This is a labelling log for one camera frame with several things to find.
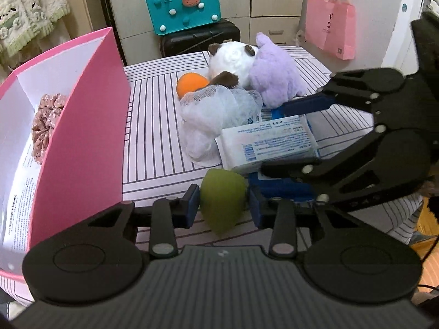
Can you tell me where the white printed paper sheet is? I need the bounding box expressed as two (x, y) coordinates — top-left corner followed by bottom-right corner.
(3, 154), (43, 247)

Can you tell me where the pink floral scrunchie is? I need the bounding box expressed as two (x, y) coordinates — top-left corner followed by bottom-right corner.
(32, 93), (71, 165)

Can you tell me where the striped sheet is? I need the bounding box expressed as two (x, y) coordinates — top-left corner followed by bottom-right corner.
(0, 44), (426, 311)

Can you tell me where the purple plush toy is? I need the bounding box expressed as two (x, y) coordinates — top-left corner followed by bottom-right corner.
(249, 32), (307, 108)

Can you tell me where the white wet wipes pack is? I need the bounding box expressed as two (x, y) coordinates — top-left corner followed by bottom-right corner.
(215, 115), (321, 175)

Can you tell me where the cream knitted cardigan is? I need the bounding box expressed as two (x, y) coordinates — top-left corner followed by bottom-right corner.
(0, 0), (71, 66)

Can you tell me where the blue wipes pack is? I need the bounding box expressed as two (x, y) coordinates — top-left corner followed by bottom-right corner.
(247, 104), (318, 203)

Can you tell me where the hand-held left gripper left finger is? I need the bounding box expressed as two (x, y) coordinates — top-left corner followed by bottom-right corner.
(87, 184), (201, 260)

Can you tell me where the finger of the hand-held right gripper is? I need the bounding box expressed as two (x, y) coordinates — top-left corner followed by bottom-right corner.
(261, 132), (430, 214)
(281, 67), (421, 131)

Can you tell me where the white mesh bath sponge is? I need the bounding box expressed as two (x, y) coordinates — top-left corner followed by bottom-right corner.
(180, 85), (264, 167)

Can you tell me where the green plush fruit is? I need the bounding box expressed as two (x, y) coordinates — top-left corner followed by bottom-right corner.
(200, 169), (248, 236)

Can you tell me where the orange soft ball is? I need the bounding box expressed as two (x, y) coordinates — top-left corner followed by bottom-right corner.
(176, 73), (210, 100)

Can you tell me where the pink paper bag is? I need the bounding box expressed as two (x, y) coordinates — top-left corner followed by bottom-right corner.
(305, 0), (357, 60)

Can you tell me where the teal felt handbag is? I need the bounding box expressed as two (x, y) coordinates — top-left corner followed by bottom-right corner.
(146, 0), (220, 36)

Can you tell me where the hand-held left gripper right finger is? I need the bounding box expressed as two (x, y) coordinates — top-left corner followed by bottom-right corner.
(249, 188), (357, 260)

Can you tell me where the white brown panda plush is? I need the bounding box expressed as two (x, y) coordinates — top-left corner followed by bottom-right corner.
(207, 41), (259, 91)

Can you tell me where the black cable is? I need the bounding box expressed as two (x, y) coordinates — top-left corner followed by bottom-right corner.
(420, 235), (439, 290)

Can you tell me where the black suitcase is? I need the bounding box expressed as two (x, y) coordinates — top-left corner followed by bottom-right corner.
(159, 20), (241, 59)

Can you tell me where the pink cardboard box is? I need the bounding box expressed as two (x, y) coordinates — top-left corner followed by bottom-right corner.
(0, 27), (133, 283)

